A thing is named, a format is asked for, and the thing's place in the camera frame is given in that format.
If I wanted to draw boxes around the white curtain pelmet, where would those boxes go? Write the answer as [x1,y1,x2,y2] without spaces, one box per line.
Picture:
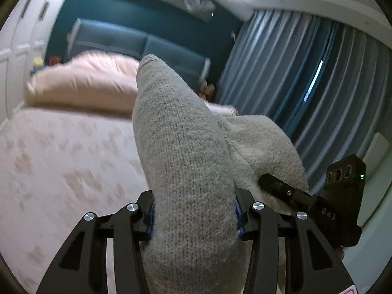
[245,0,392,46]

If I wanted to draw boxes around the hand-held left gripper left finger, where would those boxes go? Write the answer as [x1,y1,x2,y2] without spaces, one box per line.
[36,190,155,294]

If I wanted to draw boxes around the brown plush toy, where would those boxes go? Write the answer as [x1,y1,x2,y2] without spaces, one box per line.
[197,80,216,101]

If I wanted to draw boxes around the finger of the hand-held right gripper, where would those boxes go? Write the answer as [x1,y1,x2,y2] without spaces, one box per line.
[258,173,316,212]

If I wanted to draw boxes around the pink pillow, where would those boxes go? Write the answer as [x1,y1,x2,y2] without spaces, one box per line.
[26,50,238,117]

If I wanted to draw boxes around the teal padded headboard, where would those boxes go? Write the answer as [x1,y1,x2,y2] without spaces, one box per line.
[66,18,212,83]

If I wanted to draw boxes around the grey-blue curtain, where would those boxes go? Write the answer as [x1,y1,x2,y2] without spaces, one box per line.
[214,9,392,187]

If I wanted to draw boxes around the white wardrobe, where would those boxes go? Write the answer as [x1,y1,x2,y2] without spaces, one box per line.
[0,0,74,120]

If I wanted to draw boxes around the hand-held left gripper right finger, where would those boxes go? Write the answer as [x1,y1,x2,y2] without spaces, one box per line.
[234,187,353,294]

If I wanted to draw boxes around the cream knit sweater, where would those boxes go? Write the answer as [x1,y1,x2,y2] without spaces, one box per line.
[132,54,310,294]

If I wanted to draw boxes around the butterfly print blanket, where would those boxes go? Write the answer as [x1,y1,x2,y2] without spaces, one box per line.
[0,106,154,288]

